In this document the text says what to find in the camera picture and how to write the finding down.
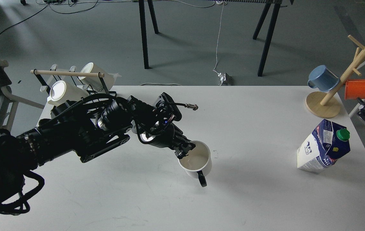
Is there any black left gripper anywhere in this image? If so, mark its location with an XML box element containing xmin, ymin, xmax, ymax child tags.
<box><xmin>128</xmin><ymin>92</ymin><xmax>196</xmax><ymax>159</ymax></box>

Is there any white mug black handle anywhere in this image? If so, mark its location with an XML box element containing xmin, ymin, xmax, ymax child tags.
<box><xmin>178</xmin><ymin>141</ymin><xmax>212</xmax><ymax>187</ymax></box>

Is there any blue white milk carton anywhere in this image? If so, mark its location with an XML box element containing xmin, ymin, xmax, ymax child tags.
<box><xmin>297</xmin><ymin>119</ymin><xmax>351</xmax><ymax>174</ymax></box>

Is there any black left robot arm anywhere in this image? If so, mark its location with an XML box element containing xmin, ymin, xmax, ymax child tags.
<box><xmin>0</xmin><ymin>93</ymin><xmax>196</xmax><ymax>215</ymax></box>

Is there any orange cup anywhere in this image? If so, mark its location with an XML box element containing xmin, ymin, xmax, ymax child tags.
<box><xmin>345</xmin><ymin>79</ymin><xmax>365</xmax><ymax>100</ymax></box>

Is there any blue cup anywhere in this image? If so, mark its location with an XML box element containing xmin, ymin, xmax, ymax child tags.
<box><xmin>307</xmin><ymin>65</ymin><xmax>340</xmax><ymax>92</ymax></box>

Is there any wooden mug tree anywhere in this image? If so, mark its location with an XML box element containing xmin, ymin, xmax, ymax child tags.
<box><xmin>305</xmin><ymin>35</ymin><xmax>365</xmax><ymax>119</ymax></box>

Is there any power adapter on floor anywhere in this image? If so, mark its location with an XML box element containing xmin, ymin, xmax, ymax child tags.
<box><xmin>218</xmin><ymin>72</ymin><xmax>234</xmax><ymax>86</ymax></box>

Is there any white mug rear on rack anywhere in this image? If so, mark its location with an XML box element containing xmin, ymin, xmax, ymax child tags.
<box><xmin>80</xmin><ymin>62</ymin><xmax>116</xmax><ymax>94</ymax></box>

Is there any white mug on rack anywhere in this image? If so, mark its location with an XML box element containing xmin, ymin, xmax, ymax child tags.
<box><xmin>80</xmin><ymin>62</ymin><xmax>116</xmax><ymax>94</ymax></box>
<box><xmin>47</xmin><ymin>80</ymin><xmax>89</xmax><ymax>106</ymax></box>

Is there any white mug front on rack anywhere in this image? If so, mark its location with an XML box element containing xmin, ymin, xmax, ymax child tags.
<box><xmin>47</xmin><ymin>80</ymin><xmax>89</xmax><ymax>106</ymax></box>

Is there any black trestle leg right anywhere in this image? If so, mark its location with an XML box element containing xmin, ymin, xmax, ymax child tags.
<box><xmin>252</xmin><ymin>0</ymin><xmax>282</xmax><ymax>77</ymax></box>

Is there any black trestle leg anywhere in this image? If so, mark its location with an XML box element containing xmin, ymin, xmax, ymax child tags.
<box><xmin>252</xmin><ymin>0</ymin><xmax>282</xmax><ymax>77</ymax></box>
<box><xmin>138</xmin><ymin>0</ymin><xmax>159</xmax><ymax>69</ymax></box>

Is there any black trestle leg left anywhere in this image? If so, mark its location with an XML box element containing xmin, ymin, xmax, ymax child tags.
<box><xmin>138</xmin><ymin>0</ymin><xmax>159</xmax><ymax>69</ymax></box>

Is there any black wire mug rack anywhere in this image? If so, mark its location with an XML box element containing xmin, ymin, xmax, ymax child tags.
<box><xmin>30</xmin><ymin>62</ymin><xmax>120</xmax><ymax>106</ymax></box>

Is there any white cable on floor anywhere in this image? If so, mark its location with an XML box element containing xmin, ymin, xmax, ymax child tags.
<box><xmin>139</xmin><ymin>0</ymin><xmax>228</xmax><ymax>86</ymax></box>

